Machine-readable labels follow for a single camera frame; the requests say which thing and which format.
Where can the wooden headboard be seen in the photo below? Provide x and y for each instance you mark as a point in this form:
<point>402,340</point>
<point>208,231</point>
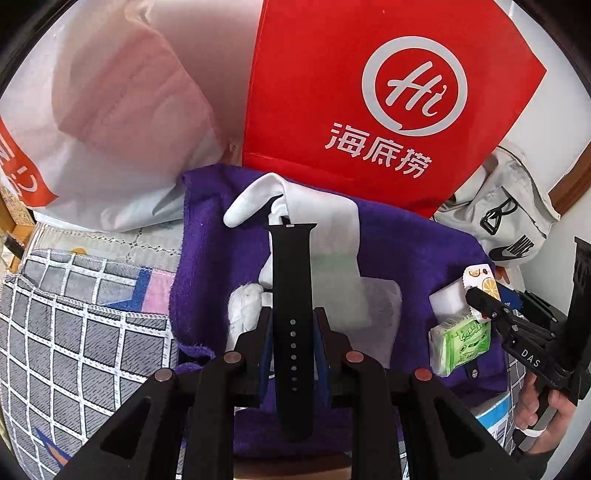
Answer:
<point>11,230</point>

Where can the green tissue packet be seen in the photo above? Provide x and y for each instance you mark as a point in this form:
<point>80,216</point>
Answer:
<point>461,344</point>

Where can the lemon print wipe packet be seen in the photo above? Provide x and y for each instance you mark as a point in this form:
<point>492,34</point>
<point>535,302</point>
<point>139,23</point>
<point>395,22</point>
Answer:
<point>480,284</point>

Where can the purple towel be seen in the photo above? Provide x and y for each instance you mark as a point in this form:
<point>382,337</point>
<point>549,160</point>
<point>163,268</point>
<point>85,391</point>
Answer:
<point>415,258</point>

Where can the white tissue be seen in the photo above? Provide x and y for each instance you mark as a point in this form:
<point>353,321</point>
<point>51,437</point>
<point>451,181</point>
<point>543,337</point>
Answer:
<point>244,314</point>

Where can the blue tissue pack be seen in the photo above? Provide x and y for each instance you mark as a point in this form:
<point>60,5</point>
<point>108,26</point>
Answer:
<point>496,424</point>

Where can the white canvas bag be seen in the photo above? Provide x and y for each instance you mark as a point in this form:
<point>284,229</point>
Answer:
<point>503,212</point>

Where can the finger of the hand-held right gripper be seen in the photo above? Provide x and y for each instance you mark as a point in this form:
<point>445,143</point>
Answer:
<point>510,297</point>
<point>485,302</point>

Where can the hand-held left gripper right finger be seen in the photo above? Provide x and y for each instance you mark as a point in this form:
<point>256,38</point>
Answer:
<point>322,364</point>

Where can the wooden bed frame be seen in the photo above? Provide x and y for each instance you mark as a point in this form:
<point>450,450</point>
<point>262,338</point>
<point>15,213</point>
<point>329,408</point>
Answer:
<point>577,180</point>

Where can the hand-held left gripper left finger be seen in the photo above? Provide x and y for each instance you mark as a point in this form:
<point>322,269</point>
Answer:
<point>265,360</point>

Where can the white plastic shopping bag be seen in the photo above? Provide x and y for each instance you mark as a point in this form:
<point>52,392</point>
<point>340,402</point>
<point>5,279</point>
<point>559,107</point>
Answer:
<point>120,124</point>

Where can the grey checked blanket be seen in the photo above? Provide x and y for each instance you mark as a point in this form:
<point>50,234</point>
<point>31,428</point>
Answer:
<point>83,360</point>

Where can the person's right forearm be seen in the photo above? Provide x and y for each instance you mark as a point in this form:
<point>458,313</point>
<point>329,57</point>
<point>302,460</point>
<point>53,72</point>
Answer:
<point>549,464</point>

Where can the pale green cloth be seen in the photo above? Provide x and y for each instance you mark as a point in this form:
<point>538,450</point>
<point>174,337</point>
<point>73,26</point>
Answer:
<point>339,286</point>

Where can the patterned bed sheet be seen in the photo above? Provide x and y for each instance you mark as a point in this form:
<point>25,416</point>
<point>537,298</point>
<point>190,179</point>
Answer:
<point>120,240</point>

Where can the red paper shopping bag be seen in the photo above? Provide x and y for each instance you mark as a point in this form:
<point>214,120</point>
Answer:
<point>369,101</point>

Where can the person's right hand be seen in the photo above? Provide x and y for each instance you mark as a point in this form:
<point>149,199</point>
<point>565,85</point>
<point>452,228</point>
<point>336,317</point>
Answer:
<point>554,424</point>

